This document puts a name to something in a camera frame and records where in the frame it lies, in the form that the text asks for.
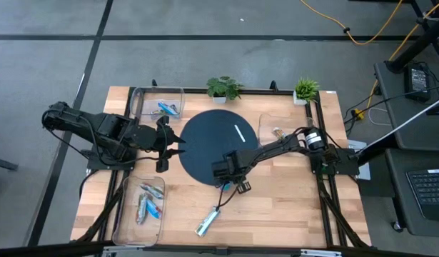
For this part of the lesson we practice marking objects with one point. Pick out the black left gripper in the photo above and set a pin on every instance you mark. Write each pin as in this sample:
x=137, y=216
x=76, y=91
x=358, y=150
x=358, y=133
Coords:
x=151, y=137

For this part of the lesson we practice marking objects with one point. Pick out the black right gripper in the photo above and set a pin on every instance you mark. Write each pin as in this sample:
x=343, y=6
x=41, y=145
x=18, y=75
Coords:
x=226, y=169

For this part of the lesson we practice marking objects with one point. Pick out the green and white granola bar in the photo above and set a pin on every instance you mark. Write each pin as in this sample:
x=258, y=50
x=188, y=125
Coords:
x=155, y=114

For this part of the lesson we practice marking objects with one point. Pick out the blue orange-panel granola bar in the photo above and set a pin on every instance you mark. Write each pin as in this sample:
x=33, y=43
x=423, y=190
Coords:
x=206, y=223

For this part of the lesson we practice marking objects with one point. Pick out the blue brown Chewy granola bar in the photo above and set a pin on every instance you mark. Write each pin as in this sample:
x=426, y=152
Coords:
x=279, y=133

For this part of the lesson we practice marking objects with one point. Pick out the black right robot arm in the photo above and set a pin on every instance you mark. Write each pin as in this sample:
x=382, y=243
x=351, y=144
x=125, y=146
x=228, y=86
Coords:
x=276, y=146

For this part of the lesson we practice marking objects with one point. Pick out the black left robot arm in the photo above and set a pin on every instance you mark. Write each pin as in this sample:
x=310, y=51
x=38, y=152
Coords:
x=108, y=128

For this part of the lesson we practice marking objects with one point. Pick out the round dark blue woven mat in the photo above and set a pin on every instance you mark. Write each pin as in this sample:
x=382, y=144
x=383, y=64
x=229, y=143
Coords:
x=205, y=142

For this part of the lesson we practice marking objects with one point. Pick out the white paper label strip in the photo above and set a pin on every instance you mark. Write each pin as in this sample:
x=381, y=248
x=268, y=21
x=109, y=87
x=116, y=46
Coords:
x=239, y=132

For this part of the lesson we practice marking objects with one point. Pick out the clear plastic bin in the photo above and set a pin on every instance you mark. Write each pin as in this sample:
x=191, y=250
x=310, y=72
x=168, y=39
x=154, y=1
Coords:
x=267, y=123
x=144, y=107
x=130, y=228

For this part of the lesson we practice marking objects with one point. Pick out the broadleaf plant in white pot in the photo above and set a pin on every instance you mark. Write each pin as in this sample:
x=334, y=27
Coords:
x=222, y=89

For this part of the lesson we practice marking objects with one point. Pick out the spiky plant in white pot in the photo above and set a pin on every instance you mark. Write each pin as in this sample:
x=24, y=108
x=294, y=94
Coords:
x=306, y=89

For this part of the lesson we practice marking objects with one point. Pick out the black crossbeam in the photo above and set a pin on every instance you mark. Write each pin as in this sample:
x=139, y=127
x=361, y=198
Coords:
x=62, y=250

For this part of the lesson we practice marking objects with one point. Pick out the grey chair leg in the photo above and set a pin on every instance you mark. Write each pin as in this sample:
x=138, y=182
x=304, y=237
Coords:
x=1, y=163

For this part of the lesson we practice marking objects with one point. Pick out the black side desk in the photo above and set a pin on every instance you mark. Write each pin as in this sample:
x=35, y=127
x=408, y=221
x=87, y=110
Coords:
x=419, y=135
x=397, y=200

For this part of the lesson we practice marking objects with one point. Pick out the silver stand pole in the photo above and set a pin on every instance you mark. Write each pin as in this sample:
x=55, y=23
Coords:
x=401, y=125

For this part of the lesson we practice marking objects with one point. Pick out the black laptop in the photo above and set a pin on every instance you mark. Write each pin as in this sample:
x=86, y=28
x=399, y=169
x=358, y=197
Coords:
x=429, y=192

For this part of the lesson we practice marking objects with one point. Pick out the black power adapter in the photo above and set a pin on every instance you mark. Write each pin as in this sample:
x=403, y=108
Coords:
x=417, y=82

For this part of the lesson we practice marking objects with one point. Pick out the black stand leg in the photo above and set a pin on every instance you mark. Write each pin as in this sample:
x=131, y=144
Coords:
x=412, y=50

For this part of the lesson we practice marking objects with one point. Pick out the black aluminium table frame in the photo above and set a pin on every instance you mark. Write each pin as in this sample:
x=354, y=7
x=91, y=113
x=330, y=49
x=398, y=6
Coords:
x=262, y=91

